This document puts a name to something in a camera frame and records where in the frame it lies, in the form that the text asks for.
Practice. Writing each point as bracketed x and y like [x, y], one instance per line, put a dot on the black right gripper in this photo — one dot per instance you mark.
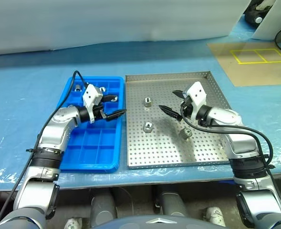
[187, 108]

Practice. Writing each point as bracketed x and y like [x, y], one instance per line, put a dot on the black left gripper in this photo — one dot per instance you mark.
[98, 112]

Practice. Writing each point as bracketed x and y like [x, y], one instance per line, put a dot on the metal nut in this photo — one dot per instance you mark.
[146, 102]
[148, 127]

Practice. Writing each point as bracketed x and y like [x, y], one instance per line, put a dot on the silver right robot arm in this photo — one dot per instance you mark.
[240, 145]

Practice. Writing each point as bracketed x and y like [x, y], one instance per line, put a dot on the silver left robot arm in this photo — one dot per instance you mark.
[59, 133]

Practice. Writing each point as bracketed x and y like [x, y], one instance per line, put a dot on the blue compartment tray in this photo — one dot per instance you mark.
[99, 148]

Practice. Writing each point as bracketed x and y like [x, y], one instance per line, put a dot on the nut in blue tray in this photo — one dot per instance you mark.
[78, 87]

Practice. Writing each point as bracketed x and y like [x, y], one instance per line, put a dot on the perforated metal tray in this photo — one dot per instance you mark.
[154, 148]

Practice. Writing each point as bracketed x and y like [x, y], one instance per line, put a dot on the tan flat mat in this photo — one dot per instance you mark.
[250, 74]

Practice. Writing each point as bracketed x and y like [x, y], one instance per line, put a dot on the white foam backdrop sheet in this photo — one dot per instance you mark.
[107, 23]

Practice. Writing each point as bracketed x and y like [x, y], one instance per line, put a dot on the grey rounded leg cylinder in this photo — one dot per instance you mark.
[103, 207]
[171, 205]

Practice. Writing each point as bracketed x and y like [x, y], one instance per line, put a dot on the black device with white spot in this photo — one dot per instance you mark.
[251, 16]

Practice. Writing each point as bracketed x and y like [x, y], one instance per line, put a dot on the white foot with dark spots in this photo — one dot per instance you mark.
[215, 215]
[72, 223]

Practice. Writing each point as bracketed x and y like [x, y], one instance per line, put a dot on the grey torso with silver emblem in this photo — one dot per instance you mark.
[154, 223]

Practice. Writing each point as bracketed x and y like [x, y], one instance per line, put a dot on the white upright panel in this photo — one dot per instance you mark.
[273, 19]

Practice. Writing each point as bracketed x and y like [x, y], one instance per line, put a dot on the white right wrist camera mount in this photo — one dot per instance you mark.
[197, 93]

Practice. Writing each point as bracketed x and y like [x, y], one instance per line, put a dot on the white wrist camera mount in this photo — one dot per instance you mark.
[197, 93]
[90, 94]

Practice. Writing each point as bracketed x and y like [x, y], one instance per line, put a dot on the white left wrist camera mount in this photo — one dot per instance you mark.
[90, 94]

